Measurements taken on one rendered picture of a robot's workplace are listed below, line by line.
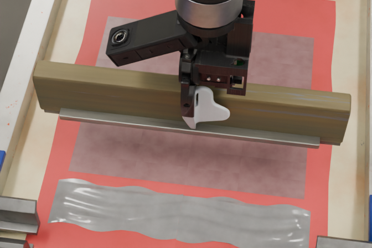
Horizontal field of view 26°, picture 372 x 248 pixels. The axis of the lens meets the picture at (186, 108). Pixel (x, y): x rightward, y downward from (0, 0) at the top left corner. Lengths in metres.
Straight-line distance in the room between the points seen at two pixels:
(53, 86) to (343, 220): 0.44
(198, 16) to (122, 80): 0.20
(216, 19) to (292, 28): 0.48
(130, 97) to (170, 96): 0.05
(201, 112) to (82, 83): 0.16
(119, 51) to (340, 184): 0.40
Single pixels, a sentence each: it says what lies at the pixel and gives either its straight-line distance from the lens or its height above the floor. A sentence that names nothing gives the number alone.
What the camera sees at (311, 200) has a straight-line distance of 1.16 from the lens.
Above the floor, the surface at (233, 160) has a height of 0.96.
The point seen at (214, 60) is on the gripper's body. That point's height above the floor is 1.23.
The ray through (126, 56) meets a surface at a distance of 0.95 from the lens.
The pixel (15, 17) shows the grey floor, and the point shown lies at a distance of 2.67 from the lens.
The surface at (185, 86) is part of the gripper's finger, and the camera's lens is 0.95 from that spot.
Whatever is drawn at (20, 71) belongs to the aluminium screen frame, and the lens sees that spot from 1.25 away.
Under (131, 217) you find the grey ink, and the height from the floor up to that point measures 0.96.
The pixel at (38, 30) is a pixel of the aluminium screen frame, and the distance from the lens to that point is 1.30.
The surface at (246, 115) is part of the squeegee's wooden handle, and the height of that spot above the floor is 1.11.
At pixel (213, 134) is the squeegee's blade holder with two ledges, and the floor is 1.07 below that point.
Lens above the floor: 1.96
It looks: 55 degrees down
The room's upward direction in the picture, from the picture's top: straight up
